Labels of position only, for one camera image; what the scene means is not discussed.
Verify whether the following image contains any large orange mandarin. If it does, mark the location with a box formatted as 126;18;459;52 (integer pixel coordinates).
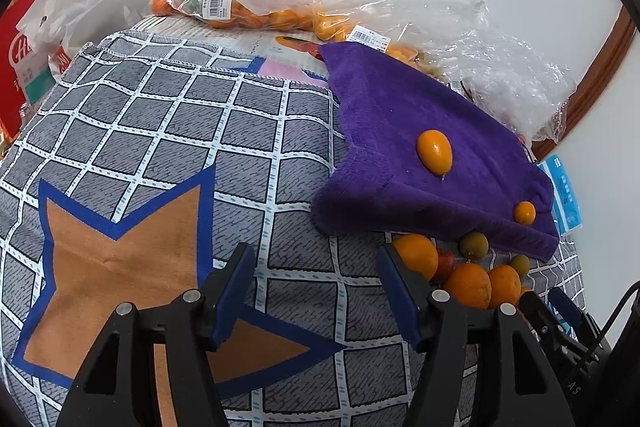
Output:
393;234;438;281
488;265;522;309
444;263;491;310

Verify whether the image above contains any brown wooden frame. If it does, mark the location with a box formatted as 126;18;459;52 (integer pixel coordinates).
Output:
563;6;637;138

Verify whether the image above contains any white plastic bag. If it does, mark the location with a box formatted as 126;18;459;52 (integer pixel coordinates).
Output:
16;0;141;80

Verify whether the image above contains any black cable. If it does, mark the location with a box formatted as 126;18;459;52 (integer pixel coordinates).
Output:
594;281;640;348

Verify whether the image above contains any grey checkered star blanket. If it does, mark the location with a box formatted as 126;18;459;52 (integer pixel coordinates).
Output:
1;30;584;426

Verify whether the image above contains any larger green-yellow fruit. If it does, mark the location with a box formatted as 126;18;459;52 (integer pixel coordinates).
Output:
509;255;530;280

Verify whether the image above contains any red paper shopping bag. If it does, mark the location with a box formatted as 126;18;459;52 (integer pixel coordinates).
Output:
1;0;54;142

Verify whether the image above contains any oval orange kumquat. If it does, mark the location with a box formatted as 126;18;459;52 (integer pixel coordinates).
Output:
416;129;452;178

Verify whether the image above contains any small green-yellow fruit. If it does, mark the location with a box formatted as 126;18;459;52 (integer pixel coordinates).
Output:
458;232;489;261

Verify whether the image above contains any crumpled clear plastic bag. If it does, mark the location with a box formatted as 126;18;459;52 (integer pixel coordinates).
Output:
316;0;578;144

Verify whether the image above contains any small red tomato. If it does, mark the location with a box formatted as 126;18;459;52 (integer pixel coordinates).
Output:
433;251;456;284

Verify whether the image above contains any blue tissue pack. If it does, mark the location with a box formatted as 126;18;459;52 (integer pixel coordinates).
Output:
538;154;582;236

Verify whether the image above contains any purple fleece towel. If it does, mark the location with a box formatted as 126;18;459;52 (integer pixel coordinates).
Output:
311;42;560;261

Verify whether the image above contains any small round orange kumquat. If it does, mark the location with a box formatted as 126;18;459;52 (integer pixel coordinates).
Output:
513;200;537;227

